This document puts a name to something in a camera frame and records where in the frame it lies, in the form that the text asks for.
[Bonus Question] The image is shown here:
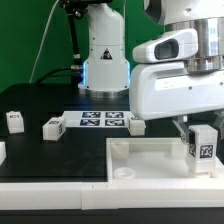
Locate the white square tabletop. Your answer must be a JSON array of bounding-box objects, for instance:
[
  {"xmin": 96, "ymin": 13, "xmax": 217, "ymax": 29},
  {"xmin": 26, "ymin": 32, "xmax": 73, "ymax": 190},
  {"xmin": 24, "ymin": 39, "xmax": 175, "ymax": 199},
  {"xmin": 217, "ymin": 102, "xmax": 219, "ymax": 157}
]
[{"xmin": 106, "ymin": 138, "xmax": 224, "ymax": 184}]

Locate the white sheet with AprilTags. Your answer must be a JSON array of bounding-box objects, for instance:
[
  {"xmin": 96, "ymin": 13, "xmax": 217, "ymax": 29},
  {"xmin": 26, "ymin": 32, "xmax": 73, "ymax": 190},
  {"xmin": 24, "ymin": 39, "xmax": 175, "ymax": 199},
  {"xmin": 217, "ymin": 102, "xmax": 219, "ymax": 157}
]
[{"xmin": 63, "ymin": 111, "xmax": 132, "ymax": 128}]

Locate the white cable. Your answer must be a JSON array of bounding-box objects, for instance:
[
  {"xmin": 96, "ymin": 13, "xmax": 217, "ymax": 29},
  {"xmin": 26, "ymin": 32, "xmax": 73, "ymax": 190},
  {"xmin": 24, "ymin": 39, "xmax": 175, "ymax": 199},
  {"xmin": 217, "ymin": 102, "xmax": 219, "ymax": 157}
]
[{"xmin": 29, "ymin": 0, "xmax": 62, "ymax": 84}]

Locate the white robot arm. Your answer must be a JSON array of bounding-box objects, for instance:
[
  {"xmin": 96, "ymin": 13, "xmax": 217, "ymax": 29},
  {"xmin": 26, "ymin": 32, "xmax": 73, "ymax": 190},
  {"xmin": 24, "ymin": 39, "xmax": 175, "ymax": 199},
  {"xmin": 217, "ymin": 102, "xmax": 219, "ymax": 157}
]
[{"xmin": 79, "ymin": 0, "xmax": 224, "ymax": 138}]

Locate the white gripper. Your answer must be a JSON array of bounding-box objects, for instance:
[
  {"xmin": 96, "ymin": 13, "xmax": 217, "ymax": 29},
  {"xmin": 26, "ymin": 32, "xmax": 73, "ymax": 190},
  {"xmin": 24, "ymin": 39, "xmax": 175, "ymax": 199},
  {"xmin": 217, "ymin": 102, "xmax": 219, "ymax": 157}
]
[{"xmin": 129, "ymin": 62, "xmax": 224, "ymax": 144}]

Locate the black cable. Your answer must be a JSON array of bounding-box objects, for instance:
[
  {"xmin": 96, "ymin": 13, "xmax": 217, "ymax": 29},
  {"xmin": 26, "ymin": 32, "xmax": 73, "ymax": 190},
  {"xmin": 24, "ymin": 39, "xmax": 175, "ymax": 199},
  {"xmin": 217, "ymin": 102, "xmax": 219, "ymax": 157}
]
[{"xmin": 34, "ymin": 66, "xmax": 83, "ymax": 85}]

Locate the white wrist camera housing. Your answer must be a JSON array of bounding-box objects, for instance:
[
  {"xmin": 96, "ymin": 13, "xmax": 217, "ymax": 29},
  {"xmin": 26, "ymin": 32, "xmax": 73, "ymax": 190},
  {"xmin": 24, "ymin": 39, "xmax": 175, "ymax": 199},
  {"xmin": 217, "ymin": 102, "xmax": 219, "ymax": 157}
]
[{"xmin": 132, "ymin": 29, "xmax": 199, "ymax": 63}]

